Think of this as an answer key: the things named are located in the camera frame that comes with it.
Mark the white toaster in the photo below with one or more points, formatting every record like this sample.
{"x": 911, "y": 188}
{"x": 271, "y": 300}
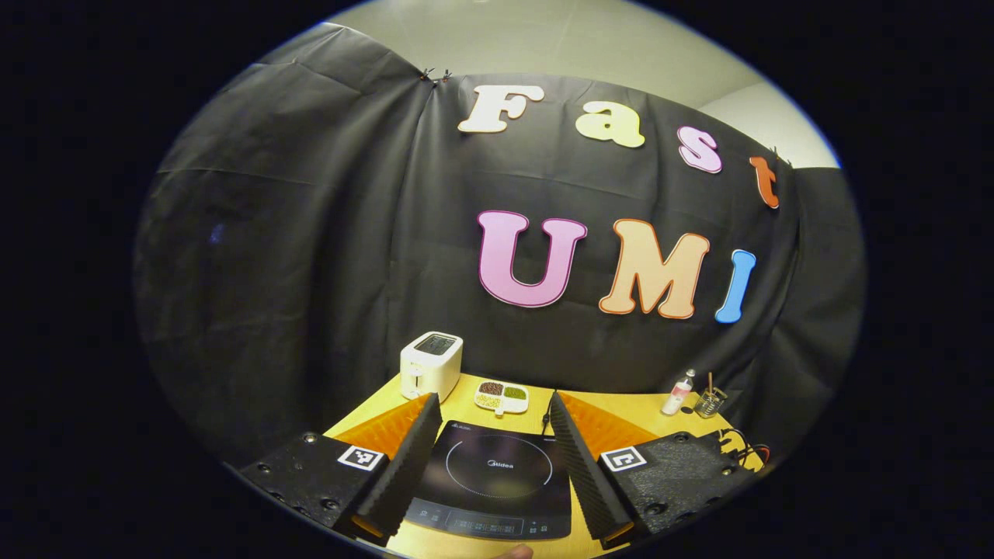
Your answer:
{"x": 429, "y": 369}

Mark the heap of brown beans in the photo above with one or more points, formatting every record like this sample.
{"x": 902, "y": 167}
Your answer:
{"x": 491, "y": 388}

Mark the white divided dish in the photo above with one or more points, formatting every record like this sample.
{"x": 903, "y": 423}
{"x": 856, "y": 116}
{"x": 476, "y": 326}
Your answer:
{"x": 514, "y": 404}

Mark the black induction cooktop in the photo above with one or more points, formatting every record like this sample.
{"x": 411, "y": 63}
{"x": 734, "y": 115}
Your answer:
{"x": 497, "y": 497}

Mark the heap of pale beans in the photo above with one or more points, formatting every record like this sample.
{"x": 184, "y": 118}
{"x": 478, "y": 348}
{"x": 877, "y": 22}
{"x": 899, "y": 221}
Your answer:
{"x": 488, "y": 401}

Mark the small bottle with pink label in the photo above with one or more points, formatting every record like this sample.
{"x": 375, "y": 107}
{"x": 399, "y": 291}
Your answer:
{"x": 675, "y": 398}

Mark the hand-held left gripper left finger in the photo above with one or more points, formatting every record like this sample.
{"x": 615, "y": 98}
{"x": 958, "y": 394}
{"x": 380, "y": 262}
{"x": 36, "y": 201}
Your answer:
{"x": 415, "y": 466}

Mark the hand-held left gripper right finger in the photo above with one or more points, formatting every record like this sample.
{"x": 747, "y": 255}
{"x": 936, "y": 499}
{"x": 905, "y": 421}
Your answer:
{"x": 578, "y": 466}

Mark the heap of green beans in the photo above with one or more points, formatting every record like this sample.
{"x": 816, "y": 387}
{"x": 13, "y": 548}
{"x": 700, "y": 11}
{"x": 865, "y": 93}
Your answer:
{"x": 515, "y": 393}

